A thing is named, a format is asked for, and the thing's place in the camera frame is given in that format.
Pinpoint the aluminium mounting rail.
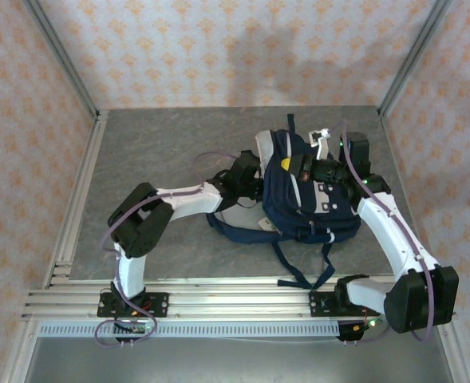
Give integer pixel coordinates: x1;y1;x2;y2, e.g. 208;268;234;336
21;278;459;322

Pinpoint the navy blue student backpack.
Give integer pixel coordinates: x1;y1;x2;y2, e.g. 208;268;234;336
205;113;363;290

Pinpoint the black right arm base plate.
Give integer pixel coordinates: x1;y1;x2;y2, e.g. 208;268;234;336
309;290;381;319

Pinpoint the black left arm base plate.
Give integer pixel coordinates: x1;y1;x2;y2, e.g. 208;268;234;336
97;292;170;319

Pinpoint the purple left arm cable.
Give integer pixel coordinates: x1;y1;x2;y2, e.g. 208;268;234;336
93;151;239;349

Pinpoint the aluminium table side rail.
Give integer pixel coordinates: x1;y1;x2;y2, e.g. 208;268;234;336
45;110;110;288

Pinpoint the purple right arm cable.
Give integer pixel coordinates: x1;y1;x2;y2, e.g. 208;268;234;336
330;119;435;344

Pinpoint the small circuit board with LED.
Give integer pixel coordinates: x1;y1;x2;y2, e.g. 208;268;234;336
336;317;389;345
113;320;158;345

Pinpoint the aluminium frame post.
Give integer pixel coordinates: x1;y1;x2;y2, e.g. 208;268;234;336
22;0;100;120
377;0;455;116

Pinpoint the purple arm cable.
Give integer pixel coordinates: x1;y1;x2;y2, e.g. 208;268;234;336
93;151;239;349
330;119;435;344

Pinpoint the white slotted cable duct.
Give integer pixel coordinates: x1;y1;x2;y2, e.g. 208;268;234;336
38;322;342;338

